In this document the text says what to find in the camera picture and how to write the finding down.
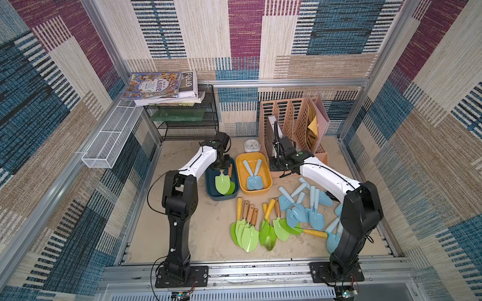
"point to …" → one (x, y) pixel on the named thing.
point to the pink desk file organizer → (295, 116)
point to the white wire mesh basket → (112, 136)
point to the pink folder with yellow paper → (317, 121)
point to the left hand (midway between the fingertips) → (223, 165)
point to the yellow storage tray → (243, 173)
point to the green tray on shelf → (177, 115)
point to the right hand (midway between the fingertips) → (271, 161)
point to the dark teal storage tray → (211, 190)
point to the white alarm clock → (251, 145)
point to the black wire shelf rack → (206, 128)
